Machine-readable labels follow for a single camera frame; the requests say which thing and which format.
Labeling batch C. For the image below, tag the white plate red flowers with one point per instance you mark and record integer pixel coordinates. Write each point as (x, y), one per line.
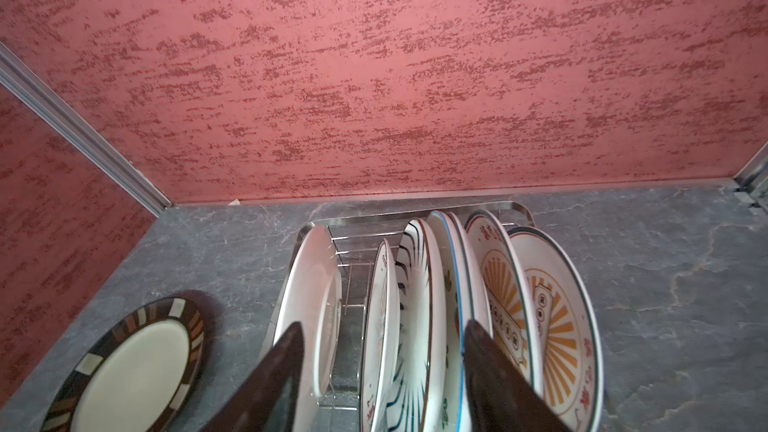
(381, 340)

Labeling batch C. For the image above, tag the orange sunburst green rim plate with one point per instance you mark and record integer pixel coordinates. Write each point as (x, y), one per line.
(572, 370)

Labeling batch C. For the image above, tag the metal wire dish rack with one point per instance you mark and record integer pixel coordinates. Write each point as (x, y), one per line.
(355, 240)

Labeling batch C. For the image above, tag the aluminium corner post right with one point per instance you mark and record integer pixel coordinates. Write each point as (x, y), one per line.
(751, 180)

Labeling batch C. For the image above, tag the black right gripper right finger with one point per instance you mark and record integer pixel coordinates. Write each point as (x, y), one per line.
(499, 397)

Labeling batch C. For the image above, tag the brown striped rim plate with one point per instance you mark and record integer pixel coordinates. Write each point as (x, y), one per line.
(138, 375)

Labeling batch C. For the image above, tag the aluminium corner post left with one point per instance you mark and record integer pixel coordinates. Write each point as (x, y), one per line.
(24, 84)

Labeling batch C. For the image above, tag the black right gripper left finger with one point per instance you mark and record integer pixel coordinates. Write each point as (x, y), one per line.
(267, 400)

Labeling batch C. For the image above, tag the plain white plate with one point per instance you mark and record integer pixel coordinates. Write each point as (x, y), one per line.
(313, 298)

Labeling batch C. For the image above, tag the white plate blue rim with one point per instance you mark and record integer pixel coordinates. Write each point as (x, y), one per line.
(465, 299)

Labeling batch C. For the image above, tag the white plate blue ray pattern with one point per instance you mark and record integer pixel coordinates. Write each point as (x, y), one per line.
(416, 394)

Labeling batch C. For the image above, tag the aluminium corner post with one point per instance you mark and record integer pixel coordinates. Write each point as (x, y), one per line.
(24, 84)
(751, 180)

